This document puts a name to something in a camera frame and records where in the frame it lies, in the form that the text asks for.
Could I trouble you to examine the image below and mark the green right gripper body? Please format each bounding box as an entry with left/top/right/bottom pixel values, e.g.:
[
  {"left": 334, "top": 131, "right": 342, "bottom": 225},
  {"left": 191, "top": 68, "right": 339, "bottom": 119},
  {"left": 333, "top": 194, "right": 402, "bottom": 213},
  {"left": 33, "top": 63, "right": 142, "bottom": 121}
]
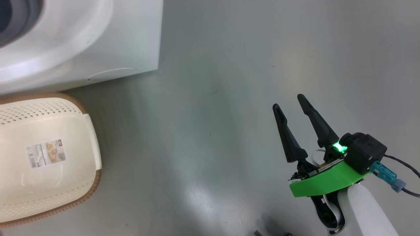
[{"left": 289, "top": 157, "right": 371, "bottom": 234}]

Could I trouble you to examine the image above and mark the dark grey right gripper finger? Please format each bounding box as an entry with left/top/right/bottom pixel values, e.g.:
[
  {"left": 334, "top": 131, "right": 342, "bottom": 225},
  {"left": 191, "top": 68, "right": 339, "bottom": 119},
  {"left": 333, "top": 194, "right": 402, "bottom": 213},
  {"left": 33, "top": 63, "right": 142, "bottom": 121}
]
[
  {"left": 272, "top": 104, "right": 309, "bottom": 163},
  {"left": 297, "top": 94, "right": 340, "bottom": 148}
]

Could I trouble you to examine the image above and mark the white front-load washing machine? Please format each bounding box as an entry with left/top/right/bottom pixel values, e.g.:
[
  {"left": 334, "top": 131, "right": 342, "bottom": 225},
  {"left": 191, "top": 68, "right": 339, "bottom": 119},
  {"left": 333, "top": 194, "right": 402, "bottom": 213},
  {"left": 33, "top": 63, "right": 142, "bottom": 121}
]
[{"left": 0, "top": 0, "right": 163, "bottom": 95}]

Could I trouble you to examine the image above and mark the cream perforated laundry basket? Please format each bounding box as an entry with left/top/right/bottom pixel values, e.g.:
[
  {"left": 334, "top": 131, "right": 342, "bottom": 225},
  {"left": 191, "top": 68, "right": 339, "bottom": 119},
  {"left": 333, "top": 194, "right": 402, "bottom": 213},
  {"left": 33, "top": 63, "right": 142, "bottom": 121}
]
[{"left": 0, "top": 92, "right": 102, "bottom": 229}]

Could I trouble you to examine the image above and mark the paper basket label sticker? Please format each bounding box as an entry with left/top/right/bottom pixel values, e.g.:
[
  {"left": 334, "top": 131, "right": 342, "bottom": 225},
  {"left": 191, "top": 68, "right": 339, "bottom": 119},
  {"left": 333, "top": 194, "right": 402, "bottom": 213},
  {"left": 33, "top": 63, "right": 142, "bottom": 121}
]
[{"left": 26, "top": 139, "right": 66, "bottom": 169}]

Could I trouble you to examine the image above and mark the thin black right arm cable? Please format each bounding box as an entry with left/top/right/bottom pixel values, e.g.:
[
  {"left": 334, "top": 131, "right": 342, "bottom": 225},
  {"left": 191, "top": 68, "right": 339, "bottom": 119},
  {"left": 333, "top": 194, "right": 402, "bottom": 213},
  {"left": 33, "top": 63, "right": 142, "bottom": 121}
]
[{"left": 382, "top": 154, "right": 420, "bottom": 198}]

